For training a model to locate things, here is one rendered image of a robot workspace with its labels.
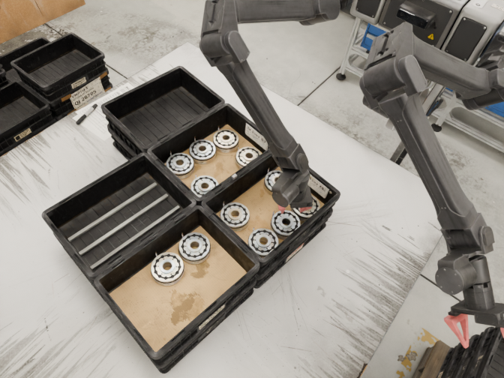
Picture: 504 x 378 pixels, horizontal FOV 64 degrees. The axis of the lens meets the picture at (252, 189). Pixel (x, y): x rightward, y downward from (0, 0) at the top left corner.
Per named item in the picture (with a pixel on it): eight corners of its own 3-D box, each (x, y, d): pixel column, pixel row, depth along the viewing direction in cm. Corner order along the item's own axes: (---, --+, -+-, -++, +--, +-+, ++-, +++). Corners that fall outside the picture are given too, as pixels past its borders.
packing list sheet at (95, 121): (125, 81, 198) (125, 80, 197) (158, 103, 191) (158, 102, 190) (69, 115, 182) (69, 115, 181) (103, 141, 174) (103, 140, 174)
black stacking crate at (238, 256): (199, 222, 142) (199, 204, 133) (258, 280, 131) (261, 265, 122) (101, 295, 125) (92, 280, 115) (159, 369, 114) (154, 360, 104)
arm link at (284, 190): (305, 151, 111) (282, 149, 117) (280, 175, 106) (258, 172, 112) (318, 184, 117) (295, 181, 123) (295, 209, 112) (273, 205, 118)
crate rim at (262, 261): (280, 148, 153) (280, 144, 151) (341, 197, 142) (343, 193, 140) (199, 206, 135) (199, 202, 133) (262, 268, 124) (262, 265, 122)
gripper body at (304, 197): (312, 205, 125) (316, 191, 119) (280, 207, 124) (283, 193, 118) (307, 188, 129) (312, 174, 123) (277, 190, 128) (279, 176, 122)
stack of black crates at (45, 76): (91, 91, 271) (71, 31, 234) (121, 112, 262) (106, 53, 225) (38, 121, 251) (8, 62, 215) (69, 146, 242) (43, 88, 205)
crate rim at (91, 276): (145, 154, 146) (145, 150, 144) (199, 206, 135) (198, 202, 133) (41, 217, 128) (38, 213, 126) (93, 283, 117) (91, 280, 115)
